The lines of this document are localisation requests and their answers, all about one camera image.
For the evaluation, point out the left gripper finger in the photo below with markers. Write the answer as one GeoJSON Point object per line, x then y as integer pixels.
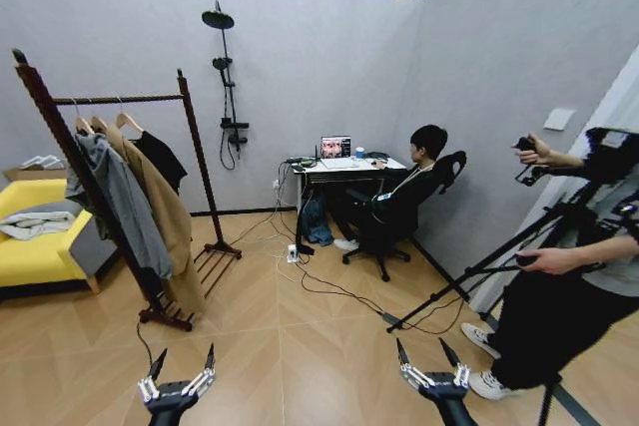
{"type": "Point", "coordinates": [151, 386]}
{"type": "Point", "coordinates": [204, 377]}

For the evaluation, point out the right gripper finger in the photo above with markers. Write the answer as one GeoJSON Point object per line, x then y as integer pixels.
{"type": "Point", "coordinates": [461, 376]}
{"type": "Point", "coordinates": [412, 375]}

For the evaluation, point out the black handheld controller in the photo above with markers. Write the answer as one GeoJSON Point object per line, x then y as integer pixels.
{"type": "Point", "coordinates": [525, 260]}
{"type": "Point", "coordinates": [524, 143]}

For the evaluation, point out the standing person's right forearm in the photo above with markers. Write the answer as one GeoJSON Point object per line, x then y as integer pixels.
{"type": "Point", "coordinates": [566, 159]}

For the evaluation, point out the standing person's left forearm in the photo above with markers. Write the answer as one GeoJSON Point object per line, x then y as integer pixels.
{"type": "Point", "coordinates": [584, 259]}

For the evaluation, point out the grey hooded garment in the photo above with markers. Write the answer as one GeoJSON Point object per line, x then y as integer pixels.
{"type": "Point", "coordinates": [125, 206]}

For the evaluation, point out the wooden clothes hanger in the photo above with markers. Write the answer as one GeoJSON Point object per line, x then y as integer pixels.
{"type": "Point", "coordinates": [82, 125]}
{"type": "Point", "coordinates": [98, 123]}
{"type": "Point", "coordinates": [125, 120]}

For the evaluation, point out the standing person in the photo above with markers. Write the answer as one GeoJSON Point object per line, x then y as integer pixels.
{"type": "Point", "coordinates": [559, 326]}

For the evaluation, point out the black tripod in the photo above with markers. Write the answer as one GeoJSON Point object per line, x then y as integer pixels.
{"type": "Point", "coordinates": [499, 256]}

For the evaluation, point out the white power strip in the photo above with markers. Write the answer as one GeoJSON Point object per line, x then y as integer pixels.
{"type": "Point", "coordinates": [292, 253]}

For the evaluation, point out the tan long coat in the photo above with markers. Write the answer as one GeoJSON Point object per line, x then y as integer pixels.
{"type": "Point", "coordinates": [165, 226]}

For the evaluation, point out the yellow sofa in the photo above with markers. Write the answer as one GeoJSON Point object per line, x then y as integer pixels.
{"type": "Point", "coordinates": [40, 256]}

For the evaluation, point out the seated person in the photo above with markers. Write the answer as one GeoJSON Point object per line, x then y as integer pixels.
{"type": "Point", "coordinates": [399, 196]}

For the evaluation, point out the blue denim bag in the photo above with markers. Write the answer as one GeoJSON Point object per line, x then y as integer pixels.
{"type": "Point", "coordinates": [317, 221]}

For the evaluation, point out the grey white folded blanket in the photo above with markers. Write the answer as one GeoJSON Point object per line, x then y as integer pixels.
{"type": "Point", "coordinates": [35, 224]}

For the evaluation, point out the black office chair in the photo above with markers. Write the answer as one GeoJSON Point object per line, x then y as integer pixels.
{"type": "Point", "coordinates": [449, 169]}

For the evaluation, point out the dark wooden clothes rack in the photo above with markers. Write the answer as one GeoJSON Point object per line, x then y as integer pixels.
{"type": "Point", "coordinates": [202, 166]}

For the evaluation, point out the small white desk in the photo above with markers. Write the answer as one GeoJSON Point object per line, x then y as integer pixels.
{"type": "Point", "coordinates": [344, 174]}

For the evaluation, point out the black t-shirt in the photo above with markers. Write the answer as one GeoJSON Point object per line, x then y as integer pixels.
{"type": "Point", "coordinates": [160, 156]}

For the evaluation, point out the blue cup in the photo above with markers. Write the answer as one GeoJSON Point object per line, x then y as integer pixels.
{"type": "Point", "coordinates": [360, 152]}

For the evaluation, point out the black router with antenna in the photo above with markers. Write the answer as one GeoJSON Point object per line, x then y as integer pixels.
{"type": "Point", "coordinates": [304, 162]}

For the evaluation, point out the open laptop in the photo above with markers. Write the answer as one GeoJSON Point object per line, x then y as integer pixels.
{"type": "Point", "coordinates": [337, 149]}

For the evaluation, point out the cardboard box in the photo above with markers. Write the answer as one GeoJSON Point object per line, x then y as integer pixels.
{"type": "Point", "coordinates": [30, 174]}

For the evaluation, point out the white hangers bundle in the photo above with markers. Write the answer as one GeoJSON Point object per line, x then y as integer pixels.
{"type": "Point", "coordinates": [42, 163]}

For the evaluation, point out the black shower fixture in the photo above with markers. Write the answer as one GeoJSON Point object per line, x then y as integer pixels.
{"type": "Point", "coordinates": [218, 19]}

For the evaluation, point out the grey wall switch plate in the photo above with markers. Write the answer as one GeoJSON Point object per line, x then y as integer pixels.
{"type": "Point", "coordinates": [559, 119]}

